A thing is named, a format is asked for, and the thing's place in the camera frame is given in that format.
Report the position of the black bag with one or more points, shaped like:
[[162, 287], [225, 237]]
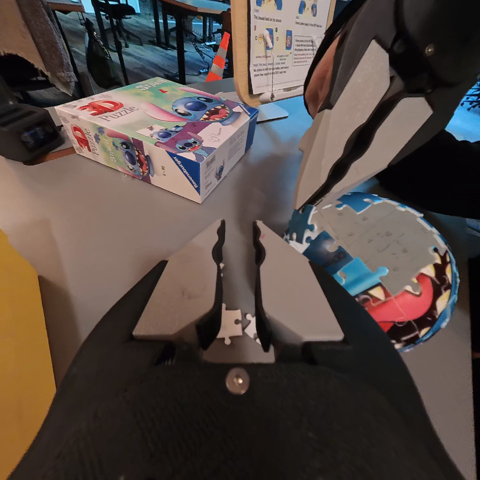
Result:
[[103, 60]]

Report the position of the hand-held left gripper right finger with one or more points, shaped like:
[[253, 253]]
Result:
[[296, 296]]

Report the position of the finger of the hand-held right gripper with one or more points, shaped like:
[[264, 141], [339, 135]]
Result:
[[337, 123], [393, 131]]

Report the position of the beige burlap cloth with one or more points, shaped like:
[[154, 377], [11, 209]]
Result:
[[15, 33]]

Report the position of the black device with display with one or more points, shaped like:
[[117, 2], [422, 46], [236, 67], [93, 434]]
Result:
[[26, 131]]

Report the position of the blue puzzle ball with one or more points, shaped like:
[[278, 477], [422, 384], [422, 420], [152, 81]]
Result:
[[375, 243]]

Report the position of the orange traffic cone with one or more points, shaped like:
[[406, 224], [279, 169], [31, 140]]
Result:
[[219, 60]]

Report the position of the wooden instruction board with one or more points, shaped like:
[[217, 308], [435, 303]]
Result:
[[285, 63]]

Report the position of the printed puzzle box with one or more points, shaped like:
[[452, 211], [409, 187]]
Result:
[[157, 135]]

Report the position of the white puzzle piece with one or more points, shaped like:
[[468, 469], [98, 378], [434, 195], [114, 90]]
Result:
[[250, 328], [229, 324]]

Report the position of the black office chair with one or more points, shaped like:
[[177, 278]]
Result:
[[112, 15]]

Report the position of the grey knit cloth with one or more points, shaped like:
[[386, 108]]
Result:
[[52, 45]]

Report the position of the person's right forearm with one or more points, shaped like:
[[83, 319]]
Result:
[[442, 176]]

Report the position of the yellow plastic bin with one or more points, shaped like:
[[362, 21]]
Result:
[[22, 356]]

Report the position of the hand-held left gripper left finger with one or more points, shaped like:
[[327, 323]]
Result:
[[180, 296]]

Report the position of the person's right hand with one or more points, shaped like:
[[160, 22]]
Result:
[[322, 78]]

